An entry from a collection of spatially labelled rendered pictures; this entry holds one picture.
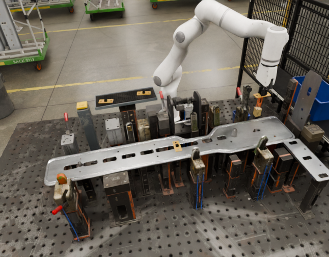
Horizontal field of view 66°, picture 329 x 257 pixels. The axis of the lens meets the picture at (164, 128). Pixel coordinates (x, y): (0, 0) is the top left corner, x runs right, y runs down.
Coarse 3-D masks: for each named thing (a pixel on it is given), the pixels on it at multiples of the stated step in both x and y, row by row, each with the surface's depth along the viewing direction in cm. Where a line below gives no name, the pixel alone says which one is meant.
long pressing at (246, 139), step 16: (224, 128) 152; (240, 128) 151; (256, 128) 151; (272, 128) 150; (128, 144) 145; (144, 144) 145; (160, 144) 144; (208, 144) 142; (224, 144) 142; (240, 144) 141; (256, 144) 140; (272, 144) 141; (64, 160) 138; (80, 160) 138; (96, 160) 137; (128, 160) 136; (144, 160) 135; (160, 160) 135; (176, 160) 135; (48, 176) 130; (80, 176) 129; (96, 176) 130
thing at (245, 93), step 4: (244, 88) 147; (248, 88) 145; (244, 92) 148; (248, 92) 150; (244, 96) 150; (248, 96) 151; (244, 100) 151; (248, 100) 152; (244, 104) 154; (248, 104) 153; (248, 108) 154
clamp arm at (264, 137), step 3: (261, 138) 128; (264, 138) 127; (267, 138) 127; (261, 141) 128; (264, 141) 128; (267, 141) 129; (258, 144) 132; (261, 144) 130; (264, 144) 131; (258, 147) 132; (261, 147) 133; (255, 150) 136
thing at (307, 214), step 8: (320, 176) 123; (312, 184) 127; (320, 184) 122; (312, 192) 129; (320, 192) 128; (304, 200) 136; (312, 200) 132; (296, 208) 142; (304, 208) 137; (304, 216) 138; (312, 216) 138
